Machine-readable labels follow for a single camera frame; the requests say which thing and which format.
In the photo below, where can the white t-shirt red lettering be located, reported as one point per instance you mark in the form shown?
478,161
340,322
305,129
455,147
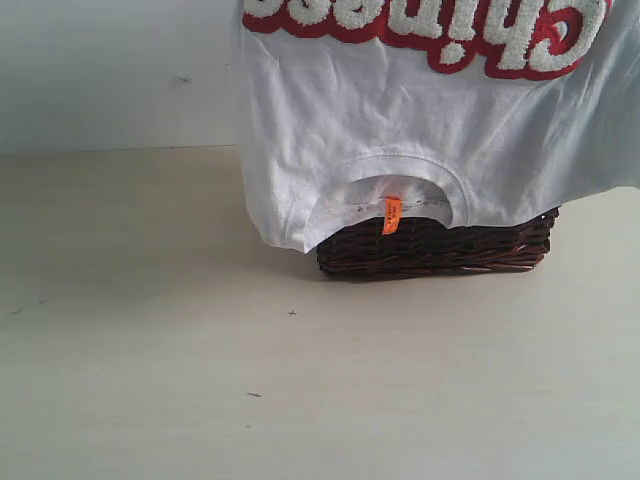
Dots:
470,113

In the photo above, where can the dark brown wicker basket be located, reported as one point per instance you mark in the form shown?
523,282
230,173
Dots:
422,247

